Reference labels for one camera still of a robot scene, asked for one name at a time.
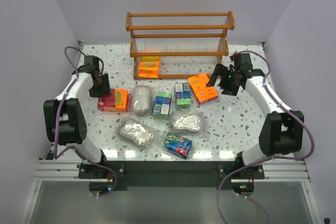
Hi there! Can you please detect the orange Scrub Mommy box back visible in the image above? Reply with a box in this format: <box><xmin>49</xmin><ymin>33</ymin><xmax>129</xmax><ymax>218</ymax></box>
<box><xmin>188</xmin><ymin>73</ymin><xmax>218</xmax><ymax>105</ymax></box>

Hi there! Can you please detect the orange pink Scrub Mommy box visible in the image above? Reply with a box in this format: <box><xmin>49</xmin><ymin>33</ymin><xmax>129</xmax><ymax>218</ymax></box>
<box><xmin>97</xmin><ymin>89</ymin><xmax>132</xmax><ymax>112</ymax></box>

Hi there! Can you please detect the orange Scrub Daddy box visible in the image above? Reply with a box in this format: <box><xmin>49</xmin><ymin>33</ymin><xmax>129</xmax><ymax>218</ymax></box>
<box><xmin>139</xmin><ymin>56</ymin><xmax>160</xmax><ymax>79</ymax></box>

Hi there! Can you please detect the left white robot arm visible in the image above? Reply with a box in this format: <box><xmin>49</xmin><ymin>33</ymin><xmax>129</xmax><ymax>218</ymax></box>
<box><xmin>43</xmin><ymin>56</ymin><xmax>113</xmax><ymax>178</ymax></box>

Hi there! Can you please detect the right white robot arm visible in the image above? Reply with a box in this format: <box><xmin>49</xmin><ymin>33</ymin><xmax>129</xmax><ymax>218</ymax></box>
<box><xmin>206</xmin><ymin>50</ymin><xmax>304</xmax><ymax>175</ymax></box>

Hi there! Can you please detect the wooden three-tier shelf rack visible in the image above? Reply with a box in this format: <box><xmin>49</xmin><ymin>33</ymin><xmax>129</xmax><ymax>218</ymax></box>
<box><xmin>125</xmin><ymin>11</ymin><xmax>235</xmax><ymax>80</ymax></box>

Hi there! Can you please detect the blue green sponge pack right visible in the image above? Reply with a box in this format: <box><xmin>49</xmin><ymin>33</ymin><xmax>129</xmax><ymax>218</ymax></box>
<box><xmin>174</xmin><ymin>83</ymin><xmax>192</xmax><ymax>109</ymax></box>

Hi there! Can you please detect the silver scourer pack right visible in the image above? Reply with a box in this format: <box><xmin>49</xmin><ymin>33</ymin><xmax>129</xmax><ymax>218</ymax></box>
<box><xmin>169</xmin><ymin>111</ymin><xmax>205</xmax><ymax>135</ymax></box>

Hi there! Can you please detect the silver scourer pack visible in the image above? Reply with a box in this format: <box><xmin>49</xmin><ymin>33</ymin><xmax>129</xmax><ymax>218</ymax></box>
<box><xmin>131</xmin><ymin>85</ymin><xmax>152</xmax><ymax>116</ymax></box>
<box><xmin>169</xmin><ymin>111</ymin><xmax>205</xmax><ymax>135</ymax></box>
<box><xmin>118</xmin><ymin>117</ymin><xmax>155</xmax><ymax>147</ymax></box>

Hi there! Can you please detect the silver scourer pack upper left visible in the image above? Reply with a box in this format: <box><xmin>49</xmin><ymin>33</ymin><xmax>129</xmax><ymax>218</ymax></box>
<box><xmin>131</xmin><ymin>85</ymin><xmax>152</xmax><ymax>116</ymax></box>

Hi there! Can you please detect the blue green sponge pack left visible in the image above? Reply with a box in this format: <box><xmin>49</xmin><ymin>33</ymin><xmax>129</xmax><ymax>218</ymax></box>
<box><xmin>152</xmin><ymin>91</ymin><xmax>172</xmax><ymax>119</ymax></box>

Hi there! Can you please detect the blue green colourful sponge pack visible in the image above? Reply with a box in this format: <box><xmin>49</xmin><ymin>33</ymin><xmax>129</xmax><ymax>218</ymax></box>
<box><xmin>163</xmin><ymin>132</ymin><xmax>193</xmax><ymax>159</ymax></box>

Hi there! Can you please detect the silver scourer pack lower left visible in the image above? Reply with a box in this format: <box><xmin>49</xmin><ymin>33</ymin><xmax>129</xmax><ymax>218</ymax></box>
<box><xmin>118</xmin><ymin>117</ymin><xmax>155</xmax><ymax>147</ymax></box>

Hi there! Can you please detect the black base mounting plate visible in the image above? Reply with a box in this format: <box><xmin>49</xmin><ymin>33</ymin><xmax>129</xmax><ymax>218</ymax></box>
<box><xmin>78</xmin><ymin>160</ymin><xmax>266</xmax><ymax>192</ymax></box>

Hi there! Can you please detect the right aluminium rail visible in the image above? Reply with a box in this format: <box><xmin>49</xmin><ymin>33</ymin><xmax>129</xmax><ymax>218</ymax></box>
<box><xmin>230</xmin><ymin>159</ymin><xmax>310</xmax><ymax>183</ymax></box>

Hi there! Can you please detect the aluminium rail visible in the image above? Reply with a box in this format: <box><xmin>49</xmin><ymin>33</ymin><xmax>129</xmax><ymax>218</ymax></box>
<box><xmin>230</xmin><ymin>159</ymin><xmax>310</xmax><ymax>183</ymax></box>
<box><xmin>33</xmin><ymin>150</ymin><xmax>87</xmax><ymax>182</ymax></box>

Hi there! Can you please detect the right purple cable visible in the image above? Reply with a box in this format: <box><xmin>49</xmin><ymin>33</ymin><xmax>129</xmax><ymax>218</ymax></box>
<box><xmin>214</xmin><ymin>50</ymin><xmax>316</xmax><ymax>224</ymax></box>

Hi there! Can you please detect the left aluminium rail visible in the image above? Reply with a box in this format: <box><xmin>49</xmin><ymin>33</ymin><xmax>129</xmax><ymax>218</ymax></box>
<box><xmin>33</xmin><ymin>150</ymin><xmax>87</xmax><ymax>182</ymax></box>

